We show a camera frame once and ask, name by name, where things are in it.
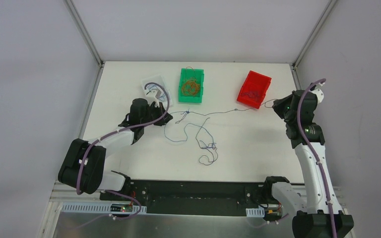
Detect purple wire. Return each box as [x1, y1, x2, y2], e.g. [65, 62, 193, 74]
[241, 90, 263, 103]
[174, 98, 278, 125]

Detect coloured wire bundle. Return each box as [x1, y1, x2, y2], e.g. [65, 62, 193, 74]
[163, 110, 219, 166]

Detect blue wire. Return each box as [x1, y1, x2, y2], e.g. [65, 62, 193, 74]
[144, 84, 160, 96]

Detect orange wire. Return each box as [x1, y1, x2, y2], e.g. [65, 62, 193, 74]
[181, 66, 201, 98]

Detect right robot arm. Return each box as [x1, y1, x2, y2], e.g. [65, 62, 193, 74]
[261, 90, 354, 238]

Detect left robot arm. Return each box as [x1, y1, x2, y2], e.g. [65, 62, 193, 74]
[58, 98, 173, 201]

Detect white plastic bin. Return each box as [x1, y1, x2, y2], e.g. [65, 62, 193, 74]
[141, 74, 174, 107]

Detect red plastic bin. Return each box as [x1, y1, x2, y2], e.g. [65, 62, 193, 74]
[237, 70, 272, 109]

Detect green plastic bin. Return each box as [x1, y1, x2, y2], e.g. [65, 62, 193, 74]
[178, 66, 204, 104]

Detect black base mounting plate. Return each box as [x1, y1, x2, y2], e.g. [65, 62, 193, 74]
[100, 180, 282, 217]

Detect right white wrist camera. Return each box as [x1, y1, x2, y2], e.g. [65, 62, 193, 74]
[310, 83, 324, 104]

